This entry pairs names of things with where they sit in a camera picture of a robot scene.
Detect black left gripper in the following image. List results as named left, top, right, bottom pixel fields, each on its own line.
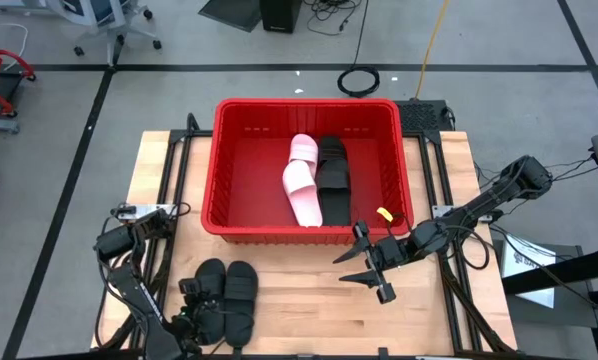
left=177, top=277, right=221, bottom=346

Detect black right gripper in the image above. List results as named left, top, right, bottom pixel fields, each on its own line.
left=332, top=219, right=413, bottom=305

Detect pink slide sandal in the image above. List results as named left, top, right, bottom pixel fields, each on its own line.
left=281, top=159, right=325, bottom=228
left=287, top=133, right=320, bottom=179

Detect red plastic bin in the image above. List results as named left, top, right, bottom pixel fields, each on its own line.
left=200, top=97, right=415, bottom=246

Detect black perforated box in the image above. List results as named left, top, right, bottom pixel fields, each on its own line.
left=395, top=98, right=455, bottom=134

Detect white paper sheet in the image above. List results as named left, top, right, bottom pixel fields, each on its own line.
left=498, top=233, right=559, bottom=310

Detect black metal beam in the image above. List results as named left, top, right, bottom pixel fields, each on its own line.
left=501, top=244, right=598, bottom=297

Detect dark gray side table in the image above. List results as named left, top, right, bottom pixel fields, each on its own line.
left=492, top=238, right=598, bottom=360

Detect black computer tower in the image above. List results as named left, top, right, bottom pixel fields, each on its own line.
left=259, top=0, right=304, bottom=35

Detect dark floor mat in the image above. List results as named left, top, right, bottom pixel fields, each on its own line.
left=197, top=0, right=263, bottom=34

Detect white office chair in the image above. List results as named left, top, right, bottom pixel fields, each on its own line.
left=43, top=0, right=163, bottom=67

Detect silver metal bracket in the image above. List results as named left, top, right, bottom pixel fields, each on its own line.
left=116, top=202, right=173, bottom=222
left=431, top=203, right=495, bottom=224

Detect black metal rig frame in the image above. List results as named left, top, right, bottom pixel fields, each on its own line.
left=94, top=112, right=518, bottom=360

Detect coiled black cable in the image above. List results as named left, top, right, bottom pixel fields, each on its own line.
left=336, top=0, right=382, bottom=99

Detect yellow cable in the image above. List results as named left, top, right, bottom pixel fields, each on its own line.
left=414, top=0, right=451, bottom=100

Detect tangled black cables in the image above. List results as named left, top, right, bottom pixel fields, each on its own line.
left=302, top=0, right=365, bottom=37

